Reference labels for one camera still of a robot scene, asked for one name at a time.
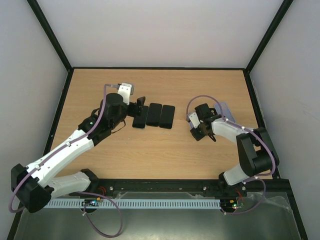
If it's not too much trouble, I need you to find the black bare phone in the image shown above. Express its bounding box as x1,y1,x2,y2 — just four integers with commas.
132,106,149,129

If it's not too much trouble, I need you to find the lilac phone case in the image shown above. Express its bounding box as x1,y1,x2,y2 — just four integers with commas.
213,102,236,123

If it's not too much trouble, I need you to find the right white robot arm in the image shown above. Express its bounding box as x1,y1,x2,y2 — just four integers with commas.
186,103,279,196

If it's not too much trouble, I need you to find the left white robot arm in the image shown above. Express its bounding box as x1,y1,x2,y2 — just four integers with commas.
10,93,146,213

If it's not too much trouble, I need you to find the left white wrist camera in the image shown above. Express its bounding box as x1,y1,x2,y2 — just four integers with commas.
117,82,135,105

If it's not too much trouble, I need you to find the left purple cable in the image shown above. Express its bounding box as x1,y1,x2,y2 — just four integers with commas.
8,83,125,237

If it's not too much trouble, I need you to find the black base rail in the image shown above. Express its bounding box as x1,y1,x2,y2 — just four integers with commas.
69,178,248,201

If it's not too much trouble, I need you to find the grey slotted cable duct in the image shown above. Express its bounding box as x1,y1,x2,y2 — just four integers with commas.
45,198,221,210

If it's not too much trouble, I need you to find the black metal frame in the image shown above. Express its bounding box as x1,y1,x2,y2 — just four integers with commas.
6,0,309,240

